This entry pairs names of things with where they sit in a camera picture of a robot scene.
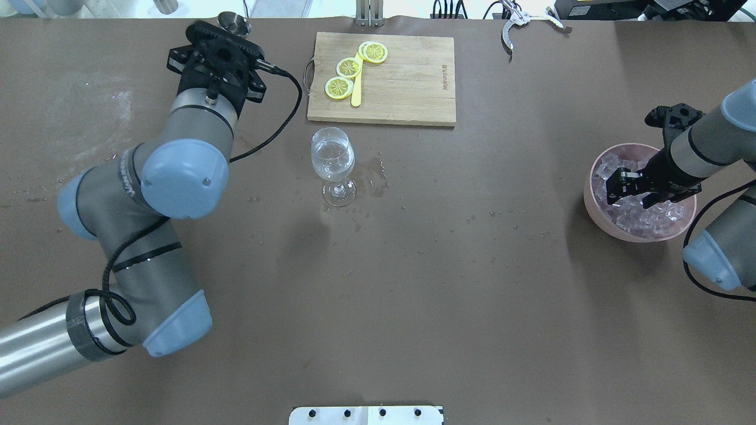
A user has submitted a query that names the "lemon slice near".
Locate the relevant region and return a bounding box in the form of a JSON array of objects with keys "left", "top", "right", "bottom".
[{"left": 324, "top": 76, "right": 354, "bottom": 100}]

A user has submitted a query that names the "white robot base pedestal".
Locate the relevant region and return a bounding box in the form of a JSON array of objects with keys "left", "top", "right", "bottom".
[{"left": 288, "top": 404, "right": 445, "bottom": 424}]

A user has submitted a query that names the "lemon slice middle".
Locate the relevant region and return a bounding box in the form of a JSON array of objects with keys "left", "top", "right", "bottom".
[{"left": 335, "top": 57, "right": 363, "bottom": 80}]

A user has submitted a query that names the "metal reacher grabber tool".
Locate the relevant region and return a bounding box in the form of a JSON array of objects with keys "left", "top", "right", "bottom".
[{"left": 499, "top": 1, "right": 572, "bottom": 57}]

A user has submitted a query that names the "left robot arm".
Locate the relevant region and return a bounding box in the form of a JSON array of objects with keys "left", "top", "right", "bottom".
[{"left": 2, "top": 21, "right": 278, "bottom": 397}]

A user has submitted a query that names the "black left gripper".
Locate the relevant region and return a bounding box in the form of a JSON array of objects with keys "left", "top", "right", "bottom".
[{"left": 167, "top": 21, "right": 267, "bottom": 113}]

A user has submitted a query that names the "bamboo cutting board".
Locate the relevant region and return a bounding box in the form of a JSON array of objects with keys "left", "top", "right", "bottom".
[{"left": 307, "top": 32, "right": 457, "bottom": 128}]

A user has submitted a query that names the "pile of clear ice cubes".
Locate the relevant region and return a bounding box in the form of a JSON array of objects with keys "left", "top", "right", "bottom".
[{"left": 583, "top": 143, "right": 698, "bottom": 243}]

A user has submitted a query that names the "clear wine glass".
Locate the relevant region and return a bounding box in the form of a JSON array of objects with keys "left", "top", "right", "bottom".
[{"left": 311, "top": 127, "right": 357, "bottom": 207}]

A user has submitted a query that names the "lemon slice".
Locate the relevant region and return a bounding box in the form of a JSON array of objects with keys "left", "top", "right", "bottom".
[
  {"left": 335, "top": 57, "right": 363, "bottom": 80},
  {"left": 324, "top": 76, "right": 354, "bottom": 100},
  {"left": 357, "top": 41, "right": 389, "bottom": 64}
]

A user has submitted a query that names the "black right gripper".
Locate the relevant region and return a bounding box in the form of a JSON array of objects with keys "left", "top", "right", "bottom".
[{"left": 605, "top": 151, "right": 702, "bottom": 209}]

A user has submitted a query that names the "pink bowl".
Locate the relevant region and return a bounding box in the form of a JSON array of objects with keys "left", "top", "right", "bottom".
[{"left": 584, "top": 143, "right": 698, "bottom": 243}]

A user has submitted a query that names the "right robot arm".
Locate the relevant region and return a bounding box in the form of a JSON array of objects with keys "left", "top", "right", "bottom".
[{"left": 603, "top": 81, "right": 754, "bottom": 302}]

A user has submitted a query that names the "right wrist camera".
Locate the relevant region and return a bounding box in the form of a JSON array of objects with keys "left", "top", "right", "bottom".
[{"left": 644, "top": 104, "right": 705, "bottom": 148}]

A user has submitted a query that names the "aluminium frame post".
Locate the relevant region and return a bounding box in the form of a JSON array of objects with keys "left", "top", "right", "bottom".
[{"left": 354, "top": 0, "right": 385, "bottom": 28}]

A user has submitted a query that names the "lemon slice far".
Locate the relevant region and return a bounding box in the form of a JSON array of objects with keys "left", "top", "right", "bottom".
[{"left": 357, "top": 41, "right": 389, "bottom": 64}]

